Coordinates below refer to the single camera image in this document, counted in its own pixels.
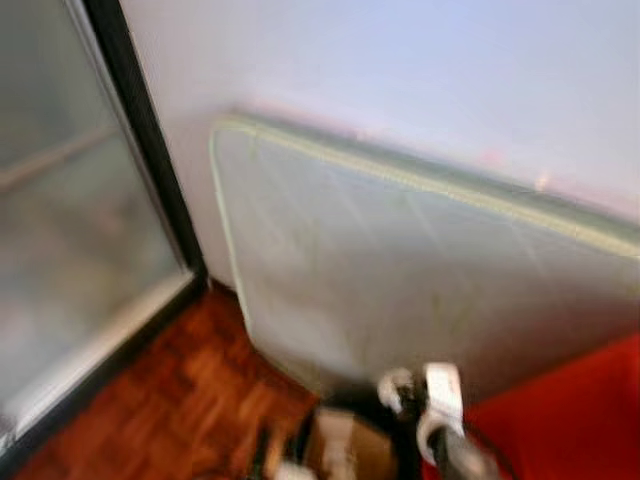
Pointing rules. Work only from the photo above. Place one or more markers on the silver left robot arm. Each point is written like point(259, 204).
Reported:
point(465, 462)

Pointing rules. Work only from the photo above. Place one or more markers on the brown cardboard box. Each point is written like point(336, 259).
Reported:
point(350, 445)

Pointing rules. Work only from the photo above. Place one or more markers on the grey-green mattress with piping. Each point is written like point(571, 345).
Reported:
point(400, 260)

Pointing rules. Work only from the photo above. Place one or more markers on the large red cushion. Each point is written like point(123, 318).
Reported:
point(570, 420)

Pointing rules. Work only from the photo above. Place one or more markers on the frosted glass door black frame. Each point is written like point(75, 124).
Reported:
point(60, 200)

